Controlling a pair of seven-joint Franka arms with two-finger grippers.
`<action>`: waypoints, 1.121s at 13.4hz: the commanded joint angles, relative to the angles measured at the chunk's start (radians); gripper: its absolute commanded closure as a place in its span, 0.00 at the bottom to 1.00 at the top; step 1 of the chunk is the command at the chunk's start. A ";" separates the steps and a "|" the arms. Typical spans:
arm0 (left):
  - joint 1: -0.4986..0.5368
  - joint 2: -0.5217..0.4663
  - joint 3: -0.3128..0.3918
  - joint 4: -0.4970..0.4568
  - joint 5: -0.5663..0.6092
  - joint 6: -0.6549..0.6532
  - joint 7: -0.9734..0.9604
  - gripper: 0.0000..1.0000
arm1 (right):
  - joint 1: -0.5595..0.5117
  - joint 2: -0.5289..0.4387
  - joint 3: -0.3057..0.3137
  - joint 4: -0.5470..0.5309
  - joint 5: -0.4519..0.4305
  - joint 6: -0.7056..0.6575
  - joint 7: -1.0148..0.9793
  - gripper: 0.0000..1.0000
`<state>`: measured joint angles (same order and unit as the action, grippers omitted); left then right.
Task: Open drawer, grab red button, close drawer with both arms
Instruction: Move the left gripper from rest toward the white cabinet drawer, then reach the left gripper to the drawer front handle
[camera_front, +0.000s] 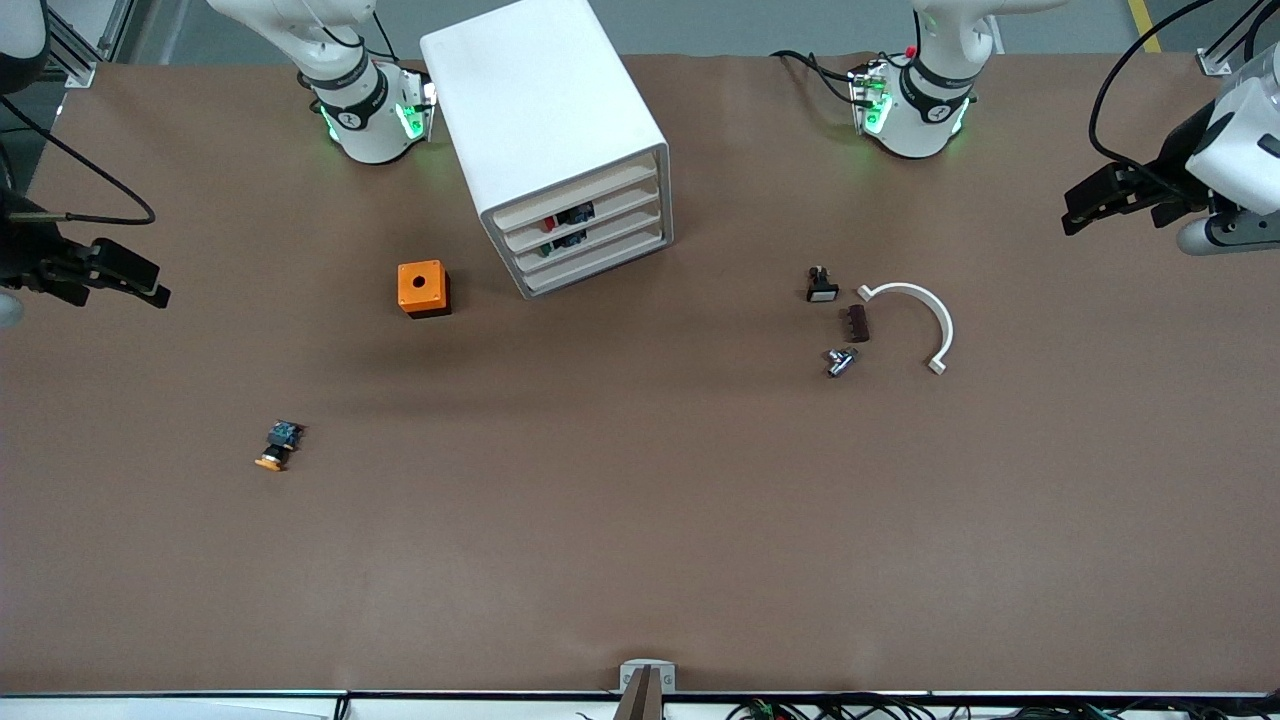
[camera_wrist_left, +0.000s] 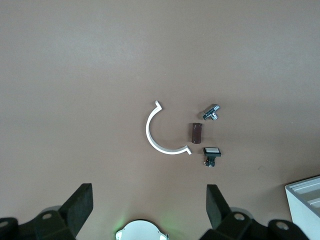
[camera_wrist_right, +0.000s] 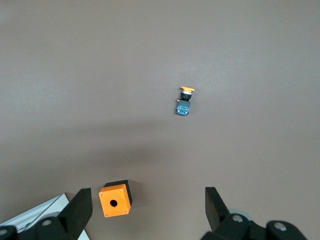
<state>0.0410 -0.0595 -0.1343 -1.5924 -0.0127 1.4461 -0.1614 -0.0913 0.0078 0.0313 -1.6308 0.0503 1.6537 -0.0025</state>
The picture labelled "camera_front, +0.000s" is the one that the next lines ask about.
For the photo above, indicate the yellow mushroom push button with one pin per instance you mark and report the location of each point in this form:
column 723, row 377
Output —
column 282, row 436

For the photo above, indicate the green push button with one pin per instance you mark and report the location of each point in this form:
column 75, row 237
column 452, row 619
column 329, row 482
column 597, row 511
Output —
column 570, row 241

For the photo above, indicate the dark brown small block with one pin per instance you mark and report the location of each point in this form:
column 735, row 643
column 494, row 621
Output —
column 858, row 324

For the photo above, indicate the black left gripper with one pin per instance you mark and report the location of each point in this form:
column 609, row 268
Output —
column 1173, row 168

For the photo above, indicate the black white square button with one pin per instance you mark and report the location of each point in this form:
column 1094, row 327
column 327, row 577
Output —
column 822, row 291

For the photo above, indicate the orange button enclosure box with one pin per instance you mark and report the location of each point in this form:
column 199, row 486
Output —
column 412, row 290

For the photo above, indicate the aluminium frame profile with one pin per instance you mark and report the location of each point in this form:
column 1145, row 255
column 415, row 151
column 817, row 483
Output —
column 75, row 55
column 1215, row 62

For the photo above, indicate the silver key switch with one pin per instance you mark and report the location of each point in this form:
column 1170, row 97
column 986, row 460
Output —
column 840, row 363

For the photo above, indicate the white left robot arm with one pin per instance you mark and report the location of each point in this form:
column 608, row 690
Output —
column 920, row 120

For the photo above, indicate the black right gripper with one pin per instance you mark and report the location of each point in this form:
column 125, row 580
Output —
column 28, row 258

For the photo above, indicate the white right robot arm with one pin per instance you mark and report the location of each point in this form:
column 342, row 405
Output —
column 370, row 120

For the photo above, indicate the white curved plastic bracket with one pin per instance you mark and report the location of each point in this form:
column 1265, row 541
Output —
column 945, row 325

